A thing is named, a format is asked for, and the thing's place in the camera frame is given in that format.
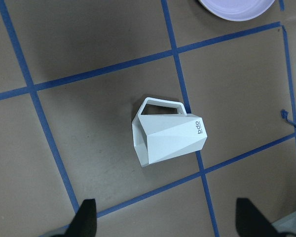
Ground white faceted mug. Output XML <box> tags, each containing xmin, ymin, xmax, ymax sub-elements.
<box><xmin>132</xmin><ymin>97</ymin><xmax>207</xmax><ymax>167</ymax></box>

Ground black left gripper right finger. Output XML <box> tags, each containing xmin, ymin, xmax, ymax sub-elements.
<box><xmin>235</xmin><ymin>198</ymin><xmax>290</xmax><ymax>237</ymax></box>

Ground lavender round plate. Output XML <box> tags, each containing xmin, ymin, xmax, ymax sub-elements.
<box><xmin>199</xmin><ymin>0</ymin><xmax>275</xmax><ymax>22</ymax></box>

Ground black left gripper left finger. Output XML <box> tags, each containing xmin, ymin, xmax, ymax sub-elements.
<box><xmin>64</xmin><ymin>198</ymin><xmax>97</xmax><ymax>237</ymax></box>

